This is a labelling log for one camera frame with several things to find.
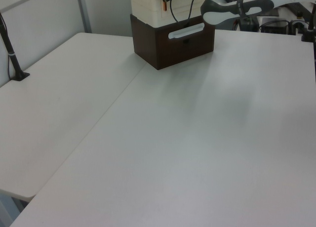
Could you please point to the cream plastic cabinet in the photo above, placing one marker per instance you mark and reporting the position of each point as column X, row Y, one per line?
column 145, row 5

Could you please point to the black electronics box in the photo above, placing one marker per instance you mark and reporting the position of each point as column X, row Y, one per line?
column 274, row 27

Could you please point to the cream cabinet door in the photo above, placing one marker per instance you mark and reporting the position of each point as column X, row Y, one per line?
column 182, row 8

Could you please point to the black camera stand pole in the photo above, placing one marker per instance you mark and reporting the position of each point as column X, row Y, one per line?
column 13, row 59

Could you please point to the black clamp camera stand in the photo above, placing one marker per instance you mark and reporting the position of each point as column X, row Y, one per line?
column 308, row 35

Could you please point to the grey partition frame post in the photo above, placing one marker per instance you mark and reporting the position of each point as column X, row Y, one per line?
column 84, row 12

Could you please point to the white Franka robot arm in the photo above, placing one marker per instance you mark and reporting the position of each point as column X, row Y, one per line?
column 222, row 14

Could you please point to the black keyboard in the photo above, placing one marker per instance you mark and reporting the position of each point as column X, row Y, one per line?
column 304, row 12

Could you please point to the black control box green light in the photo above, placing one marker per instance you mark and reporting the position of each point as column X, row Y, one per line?
column 248, row 26

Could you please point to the dark brown drawer box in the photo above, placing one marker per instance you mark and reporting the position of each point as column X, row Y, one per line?
column 172, row 55

